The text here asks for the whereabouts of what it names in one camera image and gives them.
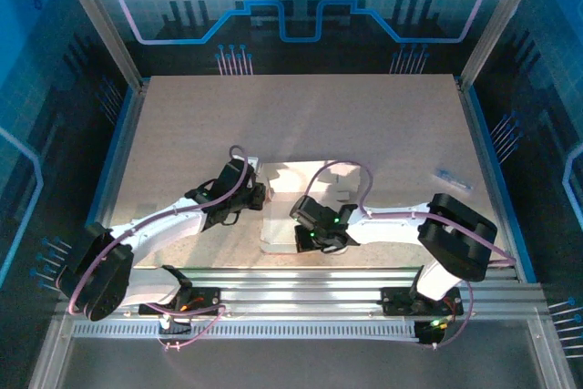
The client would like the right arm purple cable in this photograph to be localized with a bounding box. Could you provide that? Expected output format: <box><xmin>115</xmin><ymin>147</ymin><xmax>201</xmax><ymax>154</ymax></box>
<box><xmin>302</xmin><ymin>159</ymin><xmax>518</xmax><ymax>349</ymax></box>

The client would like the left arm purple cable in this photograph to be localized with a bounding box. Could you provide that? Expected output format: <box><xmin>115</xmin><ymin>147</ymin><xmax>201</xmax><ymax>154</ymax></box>
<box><xmin>66</xmin><ymin>145</ymin><xmax>251</xmax><ymax>353</ymax></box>

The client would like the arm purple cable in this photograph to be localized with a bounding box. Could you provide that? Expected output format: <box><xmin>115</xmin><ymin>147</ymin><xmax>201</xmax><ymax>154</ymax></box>
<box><xmin>302</xmin><ymin>159</ymin><xmax>518</xmax><ymax>349</ymax></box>
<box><xmin>66</xmin><ymin>145</ymin><xmax>251</xmax><ymax>353</ymax></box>

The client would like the aluminium side rail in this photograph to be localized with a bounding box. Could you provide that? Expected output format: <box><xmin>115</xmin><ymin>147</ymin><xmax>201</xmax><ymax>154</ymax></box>
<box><xmin>84</xmin><ymin>81</ymin><xmax>150</xmax><ymax>283</ymax></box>
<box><xmin>455</xmin><ymin>77</ymin><xmax>523</xmax><ymax>283</ymax></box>

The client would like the slotted grey cable duct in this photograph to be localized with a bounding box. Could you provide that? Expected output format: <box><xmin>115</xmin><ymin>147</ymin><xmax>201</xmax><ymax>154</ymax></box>
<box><xmin>71</xmin><ymin>322</ymin><xmax>423</xmax><ymax>341</ymax></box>

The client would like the blue clear plastic piece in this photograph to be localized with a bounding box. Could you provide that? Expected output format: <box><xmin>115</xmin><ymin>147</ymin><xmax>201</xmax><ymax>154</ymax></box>
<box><xmin>432</xmin><ymin>169</ymin><xmax>475</xmax><ymax>193</ymax></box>

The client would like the aluminium table edge rail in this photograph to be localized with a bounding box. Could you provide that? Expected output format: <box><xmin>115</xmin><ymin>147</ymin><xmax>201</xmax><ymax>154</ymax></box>
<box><xmin>56</xmin><ymin>265</ymin><xmax>550</xmax><ymax>320</ymax></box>

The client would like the black box with green light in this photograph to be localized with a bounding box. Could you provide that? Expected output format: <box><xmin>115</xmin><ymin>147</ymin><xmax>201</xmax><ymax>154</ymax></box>
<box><xmin>413</xmin><ymin>319</ymin><xmax>446</xmax><ymax>348</ymax></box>

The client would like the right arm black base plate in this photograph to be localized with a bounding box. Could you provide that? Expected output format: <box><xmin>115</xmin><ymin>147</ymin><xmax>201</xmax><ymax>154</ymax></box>
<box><xmin>380</xmin><ymin>286</ymin><xmax>465</xmax><ymax>317</ymax></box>

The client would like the blue edge trim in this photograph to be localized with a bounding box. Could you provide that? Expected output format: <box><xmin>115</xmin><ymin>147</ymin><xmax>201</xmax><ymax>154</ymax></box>
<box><xmin>466</xmin><ymin>83</ymin><xmax>538</xmax><ymax>283</ymax></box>
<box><xmin>84</xmin><ymin>81</ymin><xmax>138</xmax><ymax>230</ymax></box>

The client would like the aluminium lower frame rail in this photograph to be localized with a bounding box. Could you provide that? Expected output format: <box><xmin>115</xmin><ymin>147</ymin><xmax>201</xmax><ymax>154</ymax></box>
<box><xmin>527</xmin><ymin>315</ymin><xmax>578</xmax><ymax>389</ymax></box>
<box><xmin>26</xmin><ymin>313</ymin><xmax>77</xmax><ymax>389</ymax></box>

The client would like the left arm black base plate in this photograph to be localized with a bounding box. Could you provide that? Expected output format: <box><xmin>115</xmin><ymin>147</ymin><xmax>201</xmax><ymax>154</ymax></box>
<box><xmin>138</xmin><ymin>286</ymin><xmax>223</xmax><ymax>317</ymax></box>

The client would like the aluminium frame post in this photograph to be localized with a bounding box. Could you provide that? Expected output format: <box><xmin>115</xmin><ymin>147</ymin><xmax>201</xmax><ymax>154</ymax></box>
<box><xmin>456</xmin><ymin>0</ymin><xmax>551</xmax><ymax>92</ymax></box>
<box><xmin>48</xmin><ymin>0</ymin><xmax>148</xmax><ymax>89</ymax></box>

